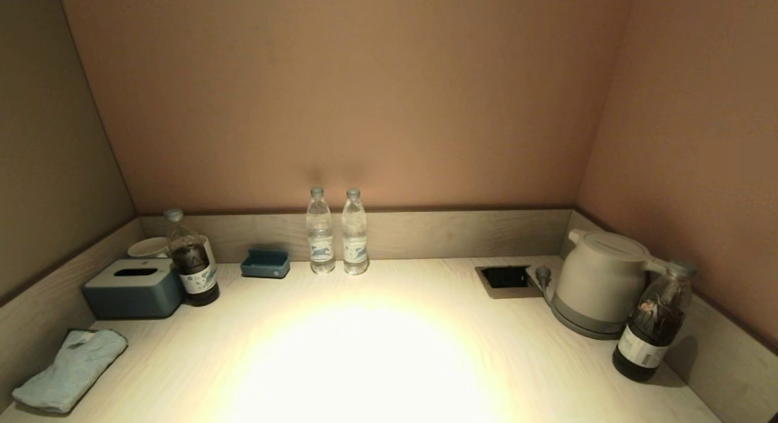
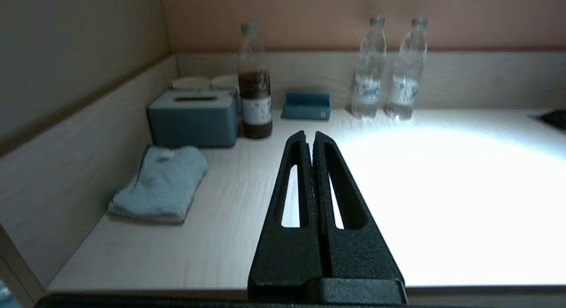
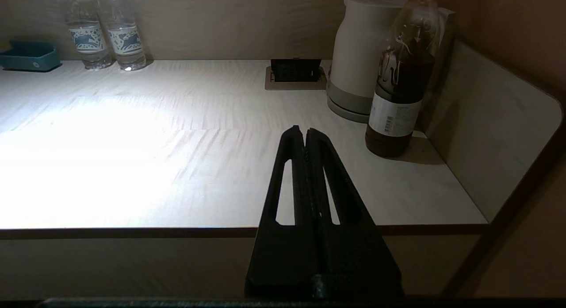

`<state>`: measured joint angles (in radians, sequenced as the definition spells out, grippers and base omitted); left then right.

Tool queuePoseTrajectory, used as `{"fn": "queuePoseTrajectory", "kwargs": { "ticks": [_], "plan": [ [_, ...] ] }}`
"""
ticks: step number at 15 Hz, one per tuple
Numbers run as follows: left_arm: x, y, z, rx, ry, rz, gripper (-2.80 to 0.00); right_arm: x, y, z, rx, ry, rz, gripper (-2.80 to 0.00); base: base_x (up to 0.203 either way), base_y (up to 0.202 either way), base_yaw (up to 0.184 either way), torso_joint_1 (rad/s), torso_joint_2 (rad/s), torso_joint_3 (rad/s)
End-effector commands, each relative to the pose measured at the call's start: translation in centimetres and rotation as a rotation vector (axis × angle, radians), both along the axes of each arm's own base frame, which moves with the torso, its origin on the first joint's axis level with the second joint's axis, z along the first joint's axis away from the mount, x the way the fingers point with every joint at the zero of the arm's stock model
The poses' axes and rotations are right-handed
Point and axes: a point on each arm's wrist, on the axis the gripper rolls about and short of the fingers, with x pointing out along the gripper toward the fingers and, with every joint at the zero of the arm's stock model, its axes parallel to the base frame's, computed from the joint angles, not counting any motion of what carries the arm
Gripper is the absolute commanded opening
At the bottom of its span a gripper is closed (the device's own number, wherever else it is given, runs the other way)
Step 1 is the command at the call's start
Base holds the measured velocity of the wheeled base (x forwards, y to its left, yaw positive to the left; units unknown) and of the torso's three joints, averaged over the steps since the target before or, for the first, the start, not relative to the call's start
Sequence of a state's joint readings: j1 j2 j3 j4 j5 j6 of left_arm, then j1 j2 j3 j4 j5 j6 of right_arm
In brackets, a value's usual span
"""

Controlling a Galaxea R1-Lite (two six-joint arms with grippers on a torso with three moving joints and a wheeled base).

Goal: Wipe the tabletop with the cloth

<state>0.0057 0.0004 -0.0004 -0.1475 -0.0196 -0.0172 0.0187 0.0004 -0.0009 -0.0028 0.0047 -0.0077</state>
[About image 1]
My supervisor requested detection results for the light blue microfibre cloth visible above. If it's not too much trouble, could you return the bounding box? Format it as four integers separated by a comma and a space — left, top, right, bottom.
12, 328, 129, 414

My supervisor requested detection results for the clear water bottle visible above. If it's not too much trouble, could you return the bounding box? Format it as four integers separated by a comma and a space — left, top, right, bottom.
306, 186, 336, 274
341, 188, 370, 275

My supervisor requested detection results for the small blue tray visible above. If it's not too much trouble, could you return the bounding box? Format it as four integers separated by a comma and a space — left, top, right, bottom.
241, 249, 291, 279

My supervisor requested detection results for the recessed table socket box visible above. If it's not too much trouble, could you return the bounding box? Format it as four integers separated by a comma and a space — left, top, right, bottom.
475, 265, 543, 300

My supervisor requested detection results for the dark tea bottle white label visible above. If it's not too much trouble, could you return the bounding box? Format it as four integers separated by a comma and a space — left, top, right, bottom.
612, 259, 698, 382
163, 208, 221, 307

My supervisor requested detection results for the white electric kettle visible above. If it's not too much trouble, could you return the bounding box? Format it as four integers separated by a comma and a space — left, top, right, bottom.
552, 229, 669, 326

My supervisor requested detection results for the grey kettle base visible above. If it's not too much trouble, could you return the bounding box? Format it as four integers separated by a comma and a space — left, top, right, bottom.
549, 289, 627, 341

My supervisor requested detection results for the white ceramic cup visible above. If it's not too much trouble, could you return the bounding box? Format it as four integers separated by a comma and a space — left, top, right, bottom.
127, 237, 170, 259

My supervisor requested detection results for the blue-grey tissue box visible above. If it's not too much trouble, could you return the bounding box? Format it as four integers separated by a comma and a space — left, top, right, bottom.
82, 258, 186, 320

